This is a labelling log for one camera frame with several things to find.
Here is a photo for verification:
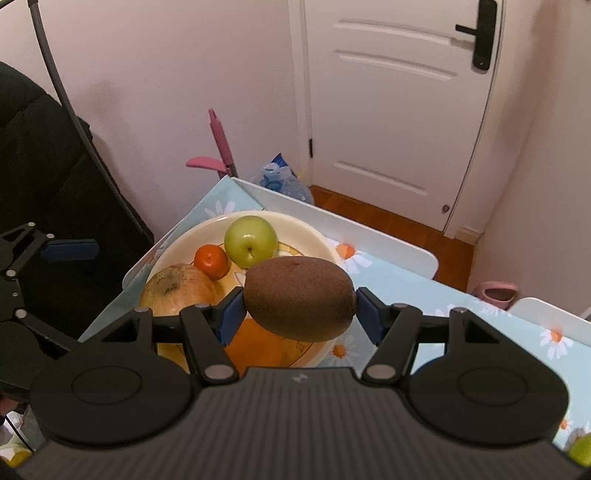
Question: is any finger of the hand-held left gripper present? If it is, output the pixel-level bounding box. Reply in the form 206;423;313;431
14;309;79;356
0;223;100;278

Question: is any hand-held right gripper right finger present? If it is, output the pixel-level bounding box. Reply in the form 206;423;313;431
353;286;506;386

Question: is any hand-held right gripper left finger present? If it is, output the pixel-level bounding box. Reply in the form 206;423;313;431
92;286;247;386

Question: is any small tangerine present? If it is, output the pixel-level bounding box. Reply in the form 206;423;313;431
194;244;230;280

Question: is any large yellowish apple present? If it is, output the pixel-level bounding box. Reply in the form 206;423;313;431
139;263;218;317

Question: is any brown kiwi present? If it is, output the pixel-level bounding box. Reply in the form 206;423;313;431
243;257;355;343

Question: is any large green apple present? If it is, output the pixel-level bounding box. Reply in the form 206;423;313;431
224;215;279;268

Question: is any cream plate with cartoon print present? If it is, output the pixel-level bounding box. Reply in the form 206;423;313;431
122;211;345;370

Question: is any blue daisy print tablecloth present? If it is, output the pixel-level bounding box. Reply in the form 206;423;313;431
78;178;591;455

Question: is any black chair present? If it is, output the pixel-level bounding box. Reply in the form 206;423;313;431
0;62;155;398

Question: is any pink slipper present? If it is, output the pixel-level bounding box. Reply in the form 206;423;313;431
473;281;519;311

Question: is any grey curved tube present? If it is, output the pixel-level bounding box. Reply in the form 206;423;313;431
27;0;155;245

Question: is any white chair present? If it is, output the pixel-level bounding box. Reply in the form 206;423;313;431
508;296;591;344

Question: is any white panel door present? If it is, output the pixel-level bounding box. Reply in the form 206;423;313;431
288;0;506;232

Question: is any small green apple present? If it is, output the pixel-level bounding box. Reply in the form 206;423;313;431
568;433;591;468

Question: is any black door lock handle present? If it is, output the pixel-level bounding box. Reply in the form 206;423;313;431
455;0;498;71

